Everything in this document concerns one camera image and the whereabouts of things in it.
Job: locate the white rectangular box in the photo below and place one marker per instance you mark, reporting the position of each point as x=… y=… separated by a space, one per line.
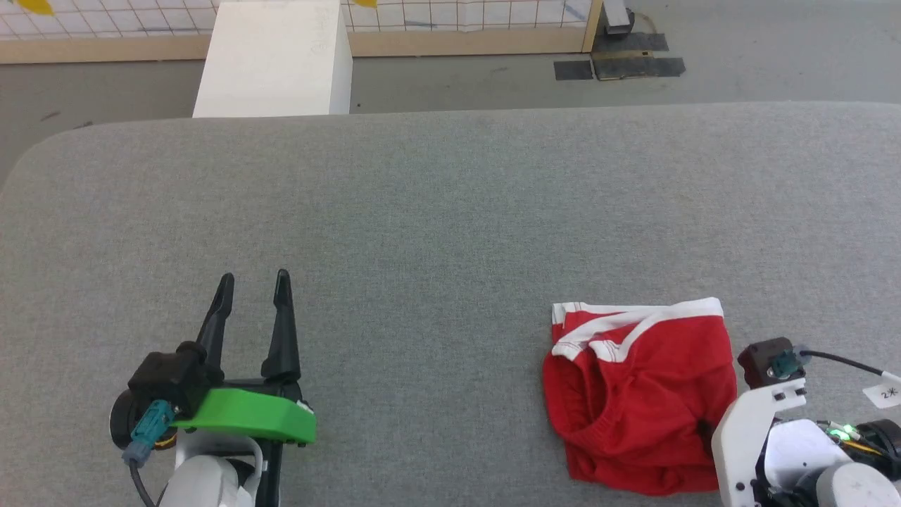
x=274 y=60

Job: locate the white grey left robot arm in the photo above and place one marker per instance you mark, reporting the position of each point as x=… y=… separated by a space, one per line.
x=200 y=479

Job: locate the grey fabric sofa cushion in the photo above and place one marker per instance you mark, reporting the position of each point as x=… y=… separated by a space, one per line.
x=422 y=246

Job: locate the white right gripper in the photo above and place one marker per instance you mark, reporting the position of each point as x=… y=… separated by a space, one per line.
x=746 y=436

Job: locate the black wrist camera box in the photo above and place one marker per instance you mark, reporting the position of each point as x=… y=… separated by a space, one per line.
x=771 y=362
x=169 y=377

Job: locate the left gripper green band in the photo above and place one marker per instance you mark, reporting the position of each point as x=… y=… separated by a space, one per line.
x=246 y=415

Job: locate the wooden framed mesh fence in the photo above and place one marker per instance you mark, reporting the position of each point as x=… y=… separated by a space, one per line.
x=457 y=32

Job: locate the red shorts with white trim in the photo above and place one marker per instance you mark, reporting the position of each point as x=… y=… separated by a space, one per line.
x=633 y=408

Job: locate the small black floor tape patch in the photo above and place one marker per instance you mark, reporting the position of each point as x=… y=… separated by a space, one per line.
x=574 y=70

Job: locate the black floor tape strip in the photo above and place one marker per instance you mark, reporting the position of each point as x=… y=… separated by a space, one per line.
x=630 y=42

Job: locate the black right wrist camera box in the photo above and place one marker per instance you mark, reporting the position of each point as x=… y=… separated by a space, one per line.
x=771 y=362

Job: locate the long black floor tape patch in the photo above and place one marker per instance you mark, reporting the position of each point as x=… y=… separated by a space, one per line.
x=637 y=67

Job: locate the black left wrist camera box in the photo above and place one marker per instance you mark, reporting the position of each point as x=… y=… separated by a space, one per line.
x=169 y=377

